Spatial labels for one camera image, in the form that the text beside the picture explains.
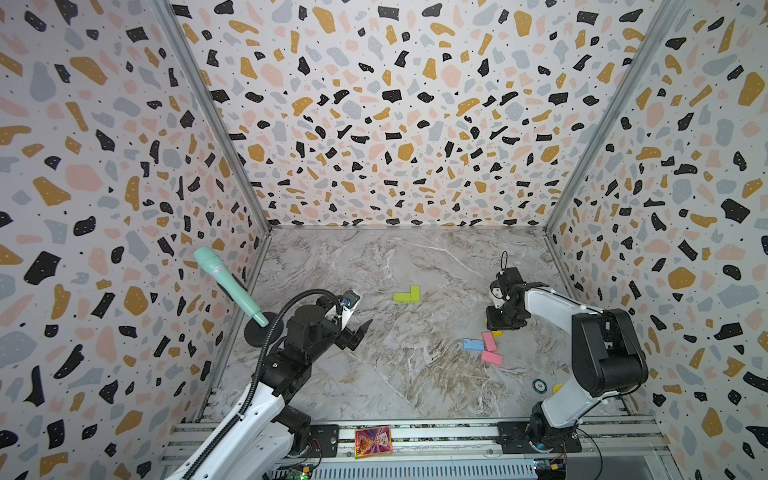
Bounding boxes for mint green toy microphone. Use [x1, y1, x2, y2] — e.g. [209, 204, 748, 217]
[193, 247, 269, 328]

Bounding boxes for pink block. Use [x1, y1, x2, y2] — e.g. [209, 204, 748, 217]
[482, 331, 498, 353]
[481, 351, 504, 366]

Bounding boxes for blue block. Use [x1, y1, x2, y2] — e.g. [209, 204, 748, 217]
[463, 339, 485, 352]

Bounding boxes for pink block upper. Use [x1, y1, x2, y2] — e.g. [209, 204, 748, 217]
[482, 331, 498, 353]

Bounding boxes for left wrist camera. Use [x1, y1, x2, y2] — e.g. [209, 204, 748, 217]
[340, 290, 361, 310]

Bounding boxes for pink block lower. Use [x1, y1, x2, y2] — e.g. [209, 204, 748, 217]
[481, 351, 504, 366]

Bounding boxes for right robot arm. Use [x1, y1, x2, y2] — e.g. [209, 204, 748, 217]
[486, 267, 649, 452]

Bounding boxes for aluminium front rail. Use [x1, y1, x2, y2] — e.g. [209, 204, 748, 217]
[158, 416, 676, 480]

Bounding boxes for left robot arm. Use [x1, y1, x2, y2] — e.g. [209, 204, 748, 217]
[170, 289, 371, 479]

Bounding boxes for colourful card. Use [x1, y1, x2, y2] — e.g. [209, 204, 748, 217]
[354, 426, 393, 459]

